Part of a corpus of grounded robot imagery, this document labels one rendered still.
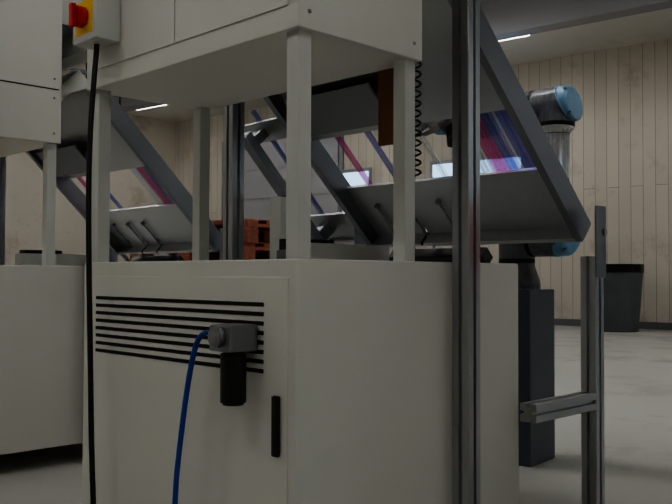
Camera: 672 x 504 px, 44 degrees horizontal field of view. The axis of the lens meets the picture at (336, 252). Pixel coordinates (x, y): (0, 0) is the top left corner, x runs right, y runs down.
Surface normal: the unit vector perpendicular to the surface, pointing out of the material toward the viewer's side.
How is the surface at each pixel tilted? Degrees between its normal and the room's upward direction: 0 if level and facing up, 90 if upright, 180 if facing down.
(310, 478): 90
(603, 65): 90
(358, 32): 90
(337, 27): 90
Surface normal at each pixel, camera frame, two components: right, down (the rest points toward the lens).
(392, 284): 0.70, -0.02
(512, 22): -0.62, -0.03
